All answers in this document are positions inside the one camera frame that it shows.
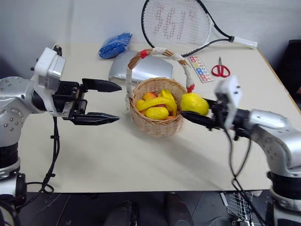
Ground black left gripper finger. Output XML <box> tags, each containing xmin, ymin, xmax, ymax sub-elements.
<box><xmin>81</xmin><ymin>78</ymin><xmax>123</xmax><ymax>93</ymax></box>
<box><xmin>70</xmin><ymin>112</ymin><xmax>121</xmax><ymax>126</ymax></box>

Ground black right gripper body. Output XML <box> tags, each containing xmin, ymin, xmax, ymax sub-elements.
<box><xmin>206</xmin><ymin>98</ymin><xmax>228</xmax><ymax>131</ymax></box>

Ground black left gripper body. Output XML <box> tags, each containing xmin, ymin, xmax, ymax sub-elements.
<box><xmin>53</xmin><ymin>81</ymin><xmax>88</xmax><ymax>121</ymax></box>

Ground yellow lemon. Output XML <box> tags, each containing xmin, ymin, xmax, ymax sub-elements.
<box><xmin>180</xmin><ymin>92</ymin><xmax>210</xmax><ymax>117</ymax></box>

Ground colourful sticker strip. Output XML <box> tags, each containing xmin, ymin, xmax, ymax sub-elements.
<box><xmin>187</xmin><ymin>55</ymin><xmax>215</xmax><ymax>84</ymax></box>

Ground yellow star fruit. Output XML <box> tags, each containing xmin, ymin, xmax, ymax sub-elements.
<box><xmin>158</xmin><ymin>89</ymin><xmax>176</xmax><ymax>102</ymax></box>

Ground blue plastic bag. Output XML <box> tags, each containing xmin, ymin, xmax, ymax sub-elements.
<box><xmin>98</xmin><ymin>32</ymin><xmax>133</xmax><ymax>60</ymax></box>

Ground yellow oval fruit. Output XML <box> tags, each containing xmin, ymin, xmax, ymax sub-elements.
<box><xmin>144</xmin><ymin>106</ymin><xmax>169</xmax><ymax>120</ymax></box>

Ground silver foil pouch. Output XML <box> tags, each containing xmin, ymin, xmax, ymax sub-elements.
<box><xmin>108</xmin><ymin>50</ymin><xmax>174</xmax><ymax>86</ymax></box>

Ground yellow banana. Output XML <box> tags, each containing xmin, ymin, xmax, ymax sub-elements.
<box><xmin>135</xmin><ymin>97</ymin><xmax>177</xmax><ymax>115</ymax></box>

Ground black white tennis racket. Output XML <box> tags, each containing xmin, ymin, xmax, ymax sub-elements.
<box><xmin>141</xmin><ymin>0</ymin><xmax>259</xmax><ymax>57</ymax></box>

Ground black object beside table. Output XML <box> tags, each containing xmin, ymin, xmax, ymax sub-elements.
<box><xmin>274</xmin><ymin>39</ymin><xmax>301</xmax><ymax>107</ymax></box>

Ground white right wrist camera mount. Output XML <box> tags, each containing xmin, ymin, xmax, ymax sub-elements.
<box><xmin>214</xmin><ymin>75</ymin><xmax>242</xmax><ymax>129</ymax></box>

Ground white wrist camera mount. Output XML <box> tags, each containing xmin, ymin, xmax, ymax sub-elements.
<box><xmin>214</xmin><ymin>75</ymin><xmax>242</xmax><ymax>129</ymax></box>
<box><xmin>31</xmin><ymin>47</ymin><xmax>67</xmax><ymax>116</ymax></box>

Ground red handled scissors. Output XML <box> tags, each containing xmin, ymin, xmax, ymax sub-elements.
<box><xmin>211</xmin><ymin>56</ymin><xmax>231</xmax><ymax>78</ymax></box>

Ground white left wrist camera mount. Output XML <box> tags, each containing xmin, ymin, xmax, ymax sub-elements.
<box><xmin>31</xmin><ymin>47</ymin><xmax>67</xmax><ymax>116</ymax></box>

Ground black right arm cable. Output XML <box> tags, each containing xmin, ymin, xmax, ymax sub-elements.
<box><xmin>221</xmin><ymin>127</ymin><xmax>268</xmax><ymax>226</ymax></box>

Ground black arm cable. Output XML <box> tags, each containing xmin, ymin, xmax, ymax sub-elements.
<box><xmin>221</xmin><ymin>127</ymin><xmax>268</xmax><ymax>226</ymax></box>
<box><xmin>14</xmin><ymin>116</ymin><xmax>61</xmax><ymax>212</ymax></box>

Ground wicker basket with handle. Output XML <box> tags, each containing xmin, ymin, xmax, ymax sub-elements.
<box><xmin>124</xmin><ymin>48</ymin><xmax>196</xmax><ymax>137</ymax></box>

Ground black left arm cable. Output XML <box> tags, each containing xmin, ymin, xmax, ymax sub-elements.
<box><xmin>14</xmin><ymin>116</ymin><xmax>61</xmax><ymax>212</ymax></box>

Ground metal wire rack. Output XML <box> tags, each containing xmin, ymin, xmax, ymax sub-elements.
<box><xmin>220</xmin><ymin>190</ymin><xmax>257</xmax><ymax>223</ymax></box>

